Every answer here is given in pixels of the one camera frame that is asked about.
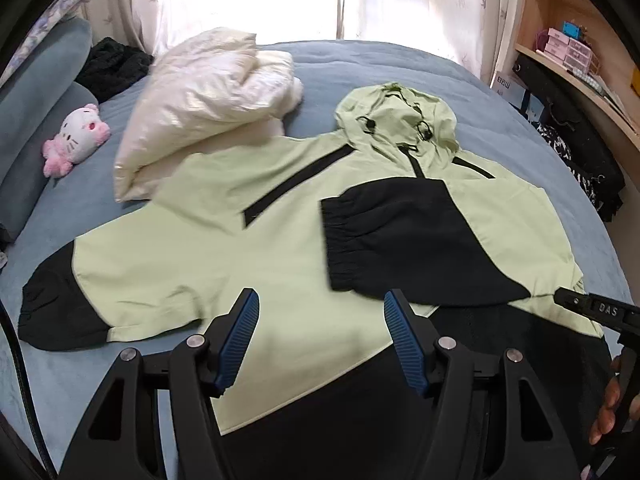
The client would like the person's right hand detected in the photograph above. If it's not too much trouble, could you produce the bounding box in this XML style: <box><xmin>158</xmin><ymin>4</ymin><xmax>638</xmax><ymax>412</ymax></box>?
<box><xmin>589</xmin><ymin>355</ymin><xmax>623</xmax><ymax>447</ymax></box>

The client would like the floral blanket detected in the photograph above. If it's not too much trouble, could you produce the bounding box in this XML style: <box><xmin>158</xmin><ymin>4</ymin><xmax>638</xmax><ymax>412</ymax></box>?
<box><xmin>0</xmin><ymin>0</ymin><xmax>98</xmax><ymax>88</ymax></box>

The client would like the black patterned bag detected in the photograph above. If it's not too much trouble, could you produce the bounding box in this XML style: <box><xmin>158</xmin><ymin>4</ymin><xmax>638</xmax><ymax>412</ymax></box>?
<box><xmin>537</xmin><ymin>95</ymin><xmax>626</xmax><ymax>223</ymax></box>

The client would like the stack of pink boxes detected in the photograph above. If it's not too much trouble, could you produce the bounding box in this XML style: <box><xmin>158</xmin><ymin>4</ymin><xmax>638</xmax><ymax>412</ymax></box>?
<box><xmin>542</xmin><ymin>27</ymin><xmax>592</xmax><ymax>72</ymax></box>

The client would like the wooden bookshelf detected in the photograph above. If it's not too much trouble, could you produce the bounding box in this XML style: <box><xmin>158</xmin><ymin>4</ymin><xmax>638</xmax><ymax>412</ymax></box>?
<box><xmin>512</xmin><ymin>0</ymin><xmax>640</xmax><ymax>161</ymax></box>

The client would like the blue and white box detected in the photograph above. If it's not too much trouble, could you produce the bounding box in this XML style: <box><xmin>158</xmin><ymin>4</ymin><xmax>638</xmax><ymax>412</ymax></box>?
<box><xmin>492</xmin><ymin>71</ymin><xmax>529</xmax><ymax>112</ymax></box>

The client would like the green and black hooded jacket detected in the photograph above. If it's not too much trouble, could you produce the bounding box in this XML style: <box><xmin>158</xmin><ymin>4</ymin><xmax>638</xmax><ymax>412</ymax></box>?
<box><xmin>17</xmin><ymin>82</ymin><xmax>618</xmax><ymax>480</ymax></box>

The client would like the blue bed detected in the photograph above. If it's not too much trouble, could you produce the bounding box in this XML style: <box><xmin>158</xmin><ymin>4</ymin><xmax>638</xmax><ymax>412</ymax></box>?
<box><xmin>0</xmin><ymin>40</ymin><xmax>636</xmax><ymax>480</ymax></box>

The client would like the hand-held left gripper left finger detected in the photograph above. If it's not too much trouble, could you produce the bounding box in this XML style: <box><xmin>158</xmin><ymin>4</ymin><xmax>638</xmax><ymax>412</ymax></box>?
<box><xmin>60</xmin><ymin>287</ymin><xmax>261</xmax><ymax>480</ymax></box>

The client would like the grey blue pillow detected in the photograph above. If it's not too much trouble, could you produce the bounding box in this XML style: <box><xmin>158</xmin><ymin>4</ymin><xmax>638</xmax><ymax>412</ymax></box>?
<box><xmin>0</xmin><ymin>81</ymin><xmax>101</xmax><ymax>247</ymax></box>
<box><xmin>0</xmin><ymin>17</ymin><xmax>94</xmax><ymax>186</ymax></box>

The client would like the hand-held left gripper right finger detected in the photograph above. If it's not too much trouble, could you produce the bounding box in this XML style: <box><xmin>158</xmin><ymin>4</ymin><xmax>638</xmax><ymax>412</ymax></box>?
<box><xmin>382</xmin><ymin>288</ymin><xmax>581</xmax><ymax>480</ymax></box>

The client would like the black knitted garment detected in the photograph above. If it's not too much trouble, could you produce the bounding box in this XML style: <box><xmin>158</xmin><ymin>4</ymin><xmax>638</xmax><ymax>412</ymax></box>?
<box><xmin>74</xmin><ymin>36</ymin><xmax>155</xmax><ymax>104</ymax></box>

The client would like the pink and white cat plush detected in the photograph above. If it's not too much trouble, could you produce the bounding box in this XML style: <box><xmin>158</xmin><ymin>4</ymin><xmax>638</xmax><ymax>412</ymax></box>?
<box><xmin>41</xmin><ymin>103</ymin><xmax>112</xmax><ymax>179</ymax></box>

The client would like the cream puffer jacket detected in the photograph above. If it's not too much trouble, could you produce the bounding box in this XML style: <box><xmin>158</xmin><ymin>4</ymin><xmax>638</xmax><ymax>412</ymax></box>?
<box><xmin>112</xmin><ymin>27</ymin><xmax>305</xmax><ymax>204</ymax></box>

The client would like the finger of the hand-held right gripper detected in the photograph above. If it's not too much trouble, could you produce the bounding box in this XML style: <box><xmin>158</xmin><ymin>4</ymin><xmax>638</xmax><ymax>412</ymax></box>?
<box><xmin>553</xmin><ymin>286</ymin><xmax>640</xmax><ymax>333</ymax></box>

